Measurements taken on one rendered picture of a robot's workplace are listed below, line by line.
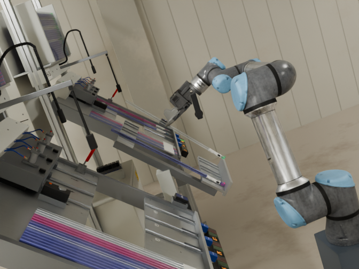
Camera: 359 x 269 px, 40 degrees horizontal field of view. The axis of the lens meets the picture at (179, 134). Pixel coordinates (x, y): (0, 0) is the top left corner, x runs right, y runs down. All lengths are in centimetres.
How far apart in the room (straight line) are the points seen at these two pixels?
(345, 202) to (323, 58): 343
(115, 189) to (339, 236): 79
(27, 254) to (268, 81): 92
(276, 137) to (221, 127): 313
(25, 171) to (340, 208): 99
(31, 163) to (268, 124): 75
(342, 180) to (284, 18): 333
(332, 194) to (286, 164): 17
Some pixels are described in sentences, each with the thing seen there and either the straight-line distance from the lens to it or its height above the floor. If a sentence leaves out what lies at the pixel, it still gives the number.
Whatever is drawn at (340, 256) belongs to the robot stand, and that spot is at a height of 54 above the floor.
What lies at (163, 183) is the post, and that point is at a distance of 211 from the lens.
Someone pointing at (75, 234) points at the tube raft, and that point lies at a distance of 132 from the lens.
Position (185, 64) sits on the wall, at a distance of 460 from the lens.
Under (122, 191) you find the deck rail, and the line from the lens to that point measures 182.
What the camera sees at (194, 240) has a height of 73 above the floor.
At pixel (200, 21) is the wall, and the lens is 463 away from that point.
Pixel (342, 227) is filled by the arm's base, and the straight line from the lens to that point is 174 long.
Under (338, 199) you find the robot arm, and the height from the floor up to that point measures 71.
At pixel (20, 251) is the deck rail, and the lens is 118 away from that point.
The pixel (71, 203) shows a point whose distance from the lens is 151.
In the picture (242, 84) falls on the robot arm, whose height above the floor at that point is 115.
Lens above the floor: 144
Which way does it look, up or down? 14 degrees down
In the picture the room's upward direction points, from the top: 19 degrees counter-clockwise
